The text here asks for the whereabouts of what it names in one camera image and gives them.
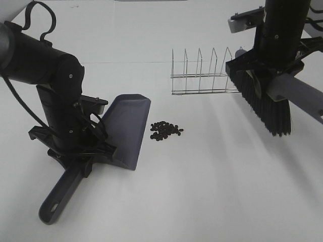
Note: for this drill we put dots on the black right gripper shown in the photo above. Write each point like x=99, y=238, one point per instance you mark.
x=249, y=60

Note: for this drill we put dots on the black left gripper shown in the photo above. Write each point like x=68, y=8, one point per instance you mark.
x=86, y=145

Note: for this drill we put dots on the grey hand brush black bristles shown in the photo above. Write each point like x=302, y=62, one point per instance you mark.
x=269, y=92

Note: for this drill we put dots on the grey plastic dustpan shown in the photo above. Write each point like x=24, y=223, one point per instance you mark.
x=125, y=121

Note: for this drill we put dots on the pile of coffee beans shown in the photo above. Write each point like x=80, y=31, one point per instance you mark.
x=162, y=130

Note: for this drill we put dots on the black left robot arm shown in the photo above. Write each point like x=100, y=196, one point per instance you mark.
x=57, y=76

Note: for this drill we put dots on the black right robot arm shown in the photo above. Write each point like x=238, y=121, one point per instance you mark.
x=278, y=43

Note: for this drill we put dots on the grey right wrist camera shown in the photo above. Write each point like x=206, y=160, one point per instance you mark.
x=242, y=21

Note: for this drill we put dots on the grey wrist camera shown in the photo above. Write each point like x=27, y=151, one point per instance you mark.
x=93, y=105
x=242, y=21

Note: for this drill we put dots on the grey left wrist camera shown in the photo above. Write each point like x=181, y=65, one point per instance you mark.
x=93, y=105

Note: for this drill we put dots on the chrome wire dish rack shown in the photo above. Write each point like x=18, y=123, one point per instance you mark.
x=201, y=76

